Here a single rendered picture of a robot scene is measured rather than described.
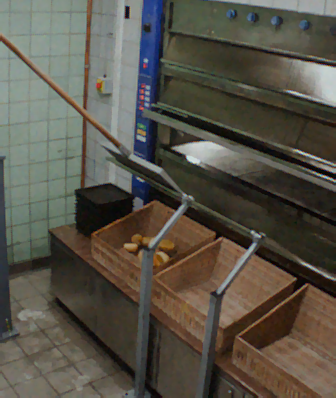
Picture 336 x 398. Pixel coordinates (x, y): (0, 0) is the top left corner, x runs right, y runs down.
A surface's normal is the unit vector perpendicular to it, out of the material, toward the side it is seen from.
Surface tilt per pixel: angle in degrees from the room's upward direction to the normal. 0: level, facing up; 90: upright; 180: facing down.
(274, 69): 70
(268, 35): 90
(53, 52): 90
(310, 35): 90
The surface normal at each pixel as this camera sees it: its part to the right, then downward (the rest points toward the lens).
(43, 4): 0.62, 0.30
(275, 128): -0.71, -0.18
